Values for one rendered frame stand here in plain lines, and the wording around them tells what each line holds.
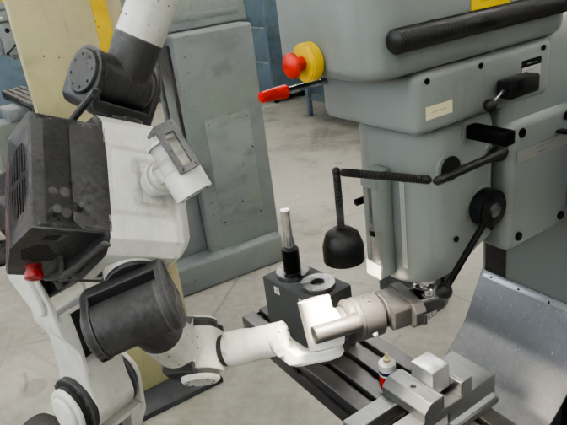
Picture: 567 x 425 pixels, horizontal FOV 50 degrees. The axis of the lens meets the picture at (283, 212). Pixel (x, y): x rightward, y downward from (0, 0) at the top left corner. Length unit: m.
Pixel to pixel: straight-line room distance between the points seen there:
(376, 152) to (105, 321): 0.54
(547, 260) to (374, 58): 0.82
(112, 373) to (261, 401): 1.56
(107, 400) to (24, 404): 1.95
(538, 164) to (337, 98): 0.40
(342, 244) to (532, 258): 0.67
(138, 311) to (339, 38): 0.52
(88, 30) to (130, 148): 1.55
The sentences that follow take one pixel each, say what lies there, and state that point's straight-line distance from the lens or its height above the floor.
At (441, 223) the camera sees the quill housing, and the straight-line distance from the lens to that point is 1.10.
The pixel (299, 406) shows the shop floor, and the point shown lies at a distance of 2.94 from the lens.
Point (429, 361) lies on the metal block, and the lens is 1.38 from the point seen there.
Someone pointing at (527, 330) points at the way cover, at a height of 1.01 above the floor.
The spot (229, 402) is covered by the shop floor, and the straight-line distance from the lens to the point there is 3.03.
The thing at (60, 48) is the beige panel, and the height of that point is 1.68.
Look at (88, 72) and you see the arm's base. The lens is 1.14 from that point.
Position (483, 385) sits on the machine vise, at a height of 0.99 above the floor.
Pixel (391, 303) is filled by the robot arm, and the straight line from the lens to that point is 1.23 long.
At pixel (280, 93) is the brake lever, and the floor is 1.70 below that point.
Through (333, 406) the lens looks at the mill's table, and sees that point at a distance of 1.58.
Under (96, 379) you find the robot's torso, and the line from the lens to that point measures 1.49.
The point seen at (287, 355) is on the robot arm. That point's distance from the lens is 1.21.
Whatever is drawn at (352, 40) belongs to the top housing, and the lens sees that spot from 0.90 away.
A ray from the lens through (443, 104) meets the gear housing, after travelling 1.00.
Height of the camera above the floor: 1.92
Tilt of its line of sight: 23 degrees down
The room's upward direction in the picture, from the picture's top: 7 degrees counter-clockwise
